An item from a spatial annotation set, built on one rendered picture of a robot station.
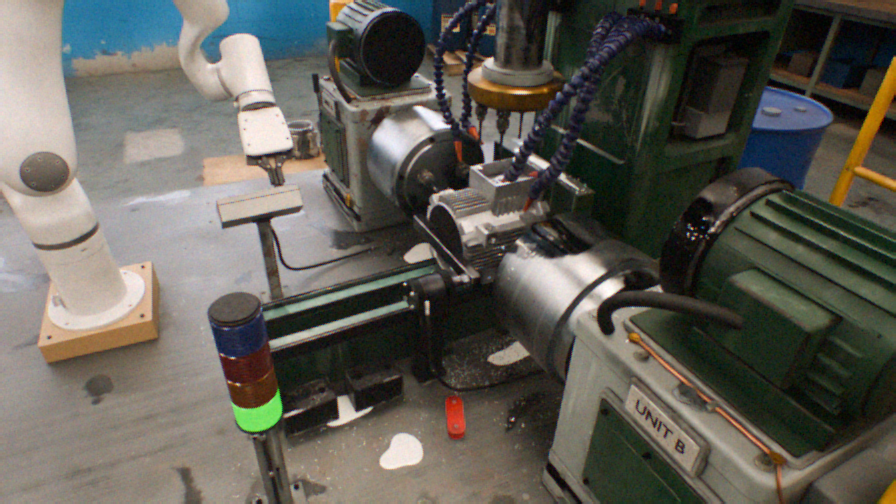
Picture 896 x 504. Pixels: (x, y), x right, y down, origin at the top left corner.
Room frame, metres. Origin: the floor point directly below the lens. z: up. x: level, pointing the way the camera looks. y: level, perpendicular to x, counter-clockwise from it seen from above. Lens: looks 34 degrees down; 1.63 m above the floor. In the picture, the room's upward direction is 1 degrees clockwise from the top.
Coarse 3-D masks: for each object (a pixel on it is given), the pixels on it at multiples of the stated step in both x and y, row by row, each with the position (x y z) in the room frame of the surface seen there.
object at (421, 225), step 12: (420, 216) 1.04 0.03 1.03; (420, 228) 1.02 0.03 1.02; (432, 228) 1.00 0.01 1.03; (432, 240) 0.97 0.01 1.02; (444, 240) 0.95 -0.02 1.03; (444, 252) 0.92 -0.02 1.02; (456, 252) 0.91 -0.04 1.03; (456, 264) 0.88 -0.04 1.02; (468, 264) 0.87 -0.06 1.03; (468, 276) 0.83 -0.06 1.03; (480, 276) 0.83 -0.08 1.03
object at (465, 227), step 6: (432, 198) 1.03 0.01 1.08; (438, 198) 1.02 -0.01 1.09; (432, 204) 1.03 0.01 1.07; (540, 204) 1.00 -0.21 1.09; (546, 204) 1.00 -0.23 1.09; (540, 210) 0.99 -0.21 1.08; (546, 210) 0.99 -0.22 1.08; (462, 222) 0.92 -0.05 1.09; (468, 222) 0.92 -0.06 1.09; (462, 228) 0.91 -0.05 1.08; (468, 228) 0.91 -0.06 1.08; (462, 234) 0.91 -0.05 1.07; (432, 252) 1.02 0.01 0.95
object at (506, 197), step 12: (480, 168) 1.04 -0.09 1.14; (492, 168) 1.07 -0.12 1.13; (504, 168) 1.09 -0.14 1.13; (528, 168) 1.07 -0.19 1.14; (480, 180) 1.01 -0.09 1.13; (492, 180) 1.04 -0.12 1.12; (528, 180) 1.00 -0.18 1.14; (492, 192) 0.97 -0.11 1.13; (504, 192) 0.97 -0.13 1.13; (516, 192) 0.99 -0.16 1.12; (492, 204) 0.97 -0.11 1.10; (504, 204) 0.97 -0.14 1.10; (516, 204) 0.99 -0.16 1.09
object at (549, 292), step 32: (544, 224) 0.80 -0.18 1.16; (576, 224) 0.79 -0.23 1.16; (512, 256) 0.77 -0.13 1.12; (544, 256) 0.73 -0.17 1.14; (576, 256) 0.71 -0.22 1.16; (608, 256) 0.70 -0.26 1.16; (640, 256) 0.71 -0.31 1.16; (512, 288) 0.73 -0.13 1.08; (544, 288) 0.68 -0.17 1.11; (576, 288) 0.66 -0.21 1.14; (608, 288) 0.65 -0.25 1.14; (640, 288) 0.66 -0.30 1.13; (512, 320) 0.71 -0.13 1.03; (544, 320) 0.65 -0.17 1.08; (544, 352) 0.63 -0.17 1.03
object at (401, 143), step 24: (384, 120) 1.34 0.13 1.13; (408, 120) 1.28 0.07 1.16; (432, 120) 1.26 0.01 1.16; (384, 144) 1.24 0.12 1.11; (408, 144) 1.18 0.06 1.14; (432, 144) 1.19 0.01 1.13; (384, 168) 1.20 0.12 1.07; (408, 168) 1.17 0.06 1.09; (432, 168) 1.19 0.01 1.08; (456, 168) 1.21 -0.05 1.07; (384, 192) 1.22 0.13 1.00; (408, 192) 1.16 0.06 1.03; (432, 192) 1.19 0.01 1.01; (408, 216) 1.17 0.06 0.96
